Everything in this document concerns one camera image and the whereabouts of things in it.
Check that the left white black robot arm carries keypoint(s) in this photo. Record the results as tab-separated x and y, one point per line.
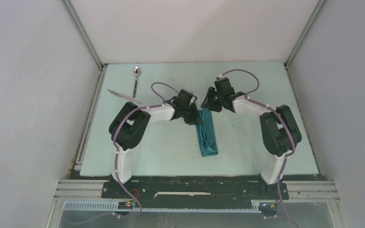
129	126

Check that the grey slotted cable duct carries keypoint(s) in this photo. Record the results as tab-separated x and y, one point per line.
113	206

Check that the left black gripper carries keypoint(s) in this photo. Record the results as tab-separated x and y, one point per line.
196	118

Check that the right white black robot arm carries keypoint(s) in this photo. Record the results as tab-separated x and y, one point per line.
279	129

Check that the silver spoon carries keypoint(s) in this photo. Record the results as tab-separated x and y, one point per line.
137	73

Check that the silver knife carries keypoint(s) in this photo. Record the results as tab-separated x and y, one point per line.
124	96

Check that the teal cloth napkin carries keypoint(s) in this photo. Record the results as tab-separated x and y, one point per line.
206	134

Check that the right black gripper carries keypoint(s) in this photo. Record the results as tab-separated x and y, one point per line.
207	101

